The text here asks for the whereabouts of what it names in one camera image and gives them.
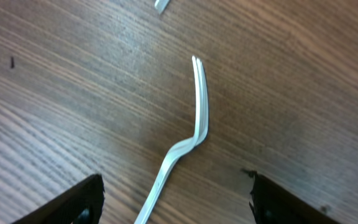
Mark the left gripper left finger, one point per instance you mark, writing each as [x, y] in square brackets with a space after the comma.
[83, 203]

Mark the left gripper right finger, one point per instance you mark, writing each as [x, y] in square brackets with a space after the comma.
[272, 204]

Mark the thin clear plastic fork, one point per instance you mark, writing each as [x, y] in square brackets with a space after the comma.
[160, 5]

